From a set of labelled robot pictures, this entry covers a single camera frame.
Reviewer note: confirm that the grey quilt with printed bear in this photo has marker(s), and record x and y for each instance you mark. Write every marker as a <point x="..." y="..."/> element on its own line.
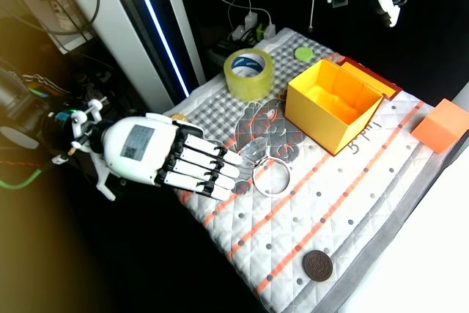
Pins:
<point x="329" y="199"/>

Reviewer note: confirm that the clear packing tape roll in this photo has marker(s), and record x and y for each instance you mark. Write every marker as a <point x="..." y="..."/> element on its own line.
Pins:
<point x="249" y="85"/>

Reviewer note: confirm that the green plug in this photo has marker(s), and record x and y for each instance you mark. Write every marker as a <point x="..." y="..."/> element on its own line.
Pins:
<point x="260" y="31"/>

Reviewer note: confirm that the white power strip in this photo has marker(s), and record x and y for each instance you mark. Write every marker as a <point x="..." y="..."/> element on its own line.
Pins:
<point x="238" y="32"/>

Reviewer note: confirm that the chocolate sandwich cookie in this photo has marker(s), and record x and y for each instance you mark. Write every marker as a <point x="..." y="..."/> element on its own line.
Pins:
<point x="317" y="266"/>

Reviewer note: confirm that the green round disc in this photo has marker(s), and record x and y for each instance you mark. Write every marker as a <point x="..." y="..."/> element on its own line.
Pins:
<point x="304" y="53"/>

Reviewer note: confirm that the clear bottle with orange contents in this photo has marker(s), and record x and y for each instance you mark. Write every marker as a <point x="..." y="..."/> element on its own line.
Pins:
<point x="254" y="150"/>

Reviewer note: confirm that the white charger plug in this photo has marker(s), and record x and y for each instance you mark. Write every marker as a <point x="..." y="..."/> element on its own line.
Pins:
<point x="251" y="20"/>

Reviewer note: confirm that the yellow box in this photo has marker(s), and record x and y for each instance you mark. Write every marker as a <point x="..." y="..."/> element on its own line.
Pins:
<point x="322" y="118"/>

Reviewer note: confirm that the white power adapter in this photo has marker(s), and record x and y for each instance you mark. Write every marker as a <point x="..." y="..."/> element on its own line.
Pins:
<point x="270" y="31"/>

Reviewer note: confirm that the small golden round biscuit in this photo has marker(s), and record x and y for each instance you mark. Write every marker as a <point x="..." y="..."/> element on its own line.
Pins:
<point x="179" y="117"/>

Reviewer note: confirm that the orange cube block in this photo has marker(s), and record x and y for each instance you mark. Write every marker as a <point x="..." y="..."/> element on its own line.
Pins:
<point x="439" y="129"/>

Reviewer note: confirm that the white column with blue light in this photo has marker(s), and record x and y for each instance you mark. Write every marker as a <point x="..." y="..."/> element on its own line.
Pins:
<point x="128" y="34"/>

